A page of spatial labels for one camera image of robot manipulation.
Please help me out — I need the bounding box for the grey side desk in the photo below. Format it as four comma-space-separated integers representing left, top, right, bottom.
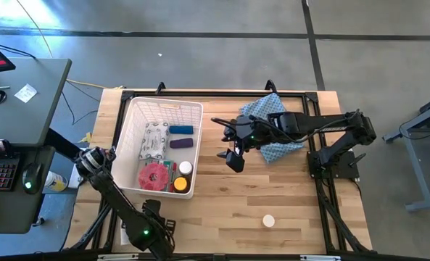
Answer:
0, 57, 73, 148

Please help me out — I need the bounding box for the white wipes packet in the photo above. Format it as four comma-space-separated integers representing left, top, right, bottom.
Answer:
138, 121, 170, 161

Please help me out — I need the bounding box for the grey blue metal bench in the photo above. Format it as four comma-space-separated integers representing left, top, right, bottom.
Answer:
382, 92, 430, 213

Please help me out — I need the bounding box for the white yellow cup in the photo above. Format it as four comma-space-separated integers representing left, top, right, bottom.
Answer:
44, 170, 69, 192

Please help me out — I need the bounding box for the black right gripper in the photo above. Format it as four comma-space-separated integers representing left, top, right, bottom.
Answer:
216, 114, 274, 174

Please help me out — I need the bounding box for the yellow floor cable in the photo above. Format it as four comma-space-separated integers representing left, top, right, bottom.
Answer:
16, 0, 125, 91

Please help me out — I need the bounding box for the white bracket plate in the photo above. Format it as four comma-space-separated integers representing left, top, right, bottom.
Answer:
299, 254, 342, 261
96, 253, 139, 261

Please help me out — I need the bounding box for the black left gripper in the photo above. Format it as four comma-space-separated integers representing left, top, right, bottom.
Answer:
141, 199, 177, 260

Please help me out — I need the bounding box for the green first aid kit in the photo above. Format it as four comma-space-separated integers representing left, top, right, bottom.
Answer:
141, 157, 178, 193

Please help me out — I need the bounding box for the pink round pill organizer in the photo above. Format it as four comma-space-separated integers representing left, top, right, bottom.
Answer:
138, 162, 170, 192

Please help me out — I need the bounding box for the white plastic mesh basket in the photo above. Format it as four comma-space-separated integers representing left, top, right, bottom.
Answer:
111, 96, 204, 200

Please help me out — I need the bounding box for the purple bandage roll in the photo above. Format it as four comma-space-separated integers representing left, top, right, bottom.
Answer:
169, 137, 194, 150

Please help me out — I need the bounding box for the white paper note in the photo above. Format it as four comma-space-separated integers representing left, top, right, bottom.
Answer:
13, 83, 38, 104

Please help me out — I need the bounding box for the clear bottle white cap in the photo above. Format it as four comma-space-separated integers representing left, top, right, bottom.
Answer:
178, 160, 194, 176

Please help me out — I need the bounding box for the amber bottle yellow cap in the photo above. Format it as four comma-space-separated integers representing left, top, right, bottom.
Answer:
173, 175, 191, 194

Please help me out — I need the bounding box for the white box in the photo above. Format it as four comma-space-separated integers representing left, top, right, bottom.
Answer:
69, 166, 83, 189

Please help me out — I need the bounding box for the black aluminium table frame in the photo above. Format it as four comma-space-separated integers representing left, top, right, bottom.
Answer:
64, 78, 375, 261

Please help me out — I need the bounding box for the blue patterned folded cloth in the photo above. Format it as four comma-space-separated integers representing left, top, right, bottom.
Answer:
239, 93, 306, 164

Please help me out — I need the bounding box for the dark grey desk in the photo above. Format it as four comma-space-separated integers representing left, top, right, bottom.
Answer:
0, 144, 56, 235

